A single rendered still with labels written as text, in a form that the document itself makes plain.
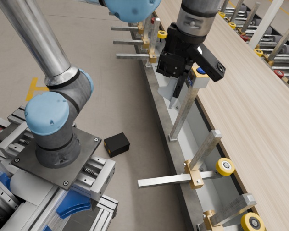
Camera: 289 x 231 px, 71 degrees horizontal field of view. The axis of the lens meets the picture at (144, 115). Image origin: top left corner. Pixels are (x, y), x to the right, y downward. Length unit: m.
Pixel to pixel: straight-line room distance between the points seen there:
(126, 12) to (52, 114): 0.38
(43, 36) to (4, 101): 2.01
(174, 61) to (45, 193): 0.63
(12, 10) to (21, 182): 0.56
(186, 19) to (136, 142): 1.71
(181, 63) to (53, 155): 0.49
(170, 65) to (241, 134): 0.80
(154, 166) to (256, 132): 1.01
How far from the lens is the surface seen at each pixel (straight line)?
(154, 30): 1.59
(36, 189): 0.86
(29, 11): 0.63
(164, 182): 0.99
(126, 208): 1.79
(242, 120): 1.30
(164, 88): 0.54
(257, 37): 2.14
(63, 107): 0.61
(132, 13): 0.31
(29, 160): 0.81
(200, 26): 0.46
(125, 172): 1.90
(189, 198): 1.14
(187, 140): 1.41
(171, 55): 0.51
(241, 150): 1.15
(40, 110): 0.62
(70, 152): 0.73
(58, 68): 0.67
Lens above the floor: 1.71
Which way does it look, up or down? 48 degrees down
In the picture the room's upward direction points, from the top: 12 degrees clockwise
